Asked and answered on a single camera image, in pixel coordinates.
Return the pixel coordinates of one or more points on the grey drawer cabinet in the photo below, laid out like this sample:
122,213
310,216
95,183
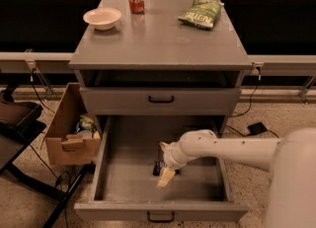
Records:
155,50

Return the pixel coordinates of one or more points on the black power adapter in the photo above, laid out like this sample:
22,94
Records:
257,128

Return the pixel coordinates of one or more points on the cardboard box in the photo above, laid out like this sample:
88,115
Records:
66,142

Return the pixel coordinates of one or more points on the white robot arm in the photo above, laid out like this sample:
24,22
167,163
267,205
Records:
290,162

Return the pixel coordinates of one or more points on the white bowl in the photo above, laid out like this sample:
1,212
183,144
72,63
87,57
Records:
102,19

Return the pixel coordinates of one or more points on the snack items in box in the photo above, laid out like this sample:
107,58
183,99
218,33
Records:
86,127

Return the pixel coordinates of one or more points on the dark blue rxbar wrapper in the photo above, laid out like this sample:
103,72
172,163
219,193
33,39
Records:
160,168

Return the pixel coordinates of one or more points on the black table with tray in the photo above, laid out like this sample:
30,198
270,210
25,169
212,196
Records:
19,127

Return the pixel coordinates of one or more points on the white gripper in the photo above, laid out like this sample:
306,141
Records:
171,159

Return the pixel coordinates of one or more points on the green kettle chips bag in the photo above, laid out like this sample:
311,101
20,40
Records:
202,14

